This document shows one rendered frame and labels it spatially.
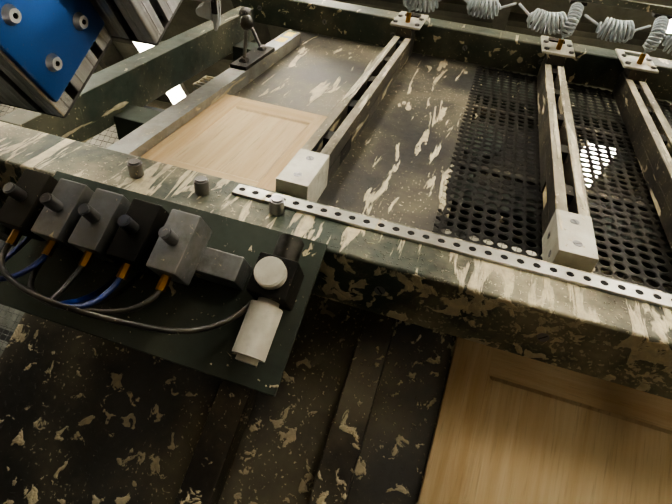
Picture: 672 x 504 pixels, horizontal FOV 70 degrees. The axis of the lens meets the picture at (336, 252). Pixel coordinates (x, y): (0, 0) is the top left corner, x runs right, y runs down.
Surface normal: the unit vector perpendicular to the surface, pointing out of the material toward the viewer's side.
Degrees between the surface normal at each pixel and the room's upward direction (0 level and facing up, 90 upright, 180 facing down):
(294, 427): 90
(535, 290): 59
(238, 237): 90
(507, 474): 90
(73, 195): 90
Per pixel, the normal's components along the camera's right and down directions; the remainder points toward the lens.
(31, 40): 0.95, 0.25
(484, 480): -0.07, -0.36
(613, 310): 0.09, -0.76
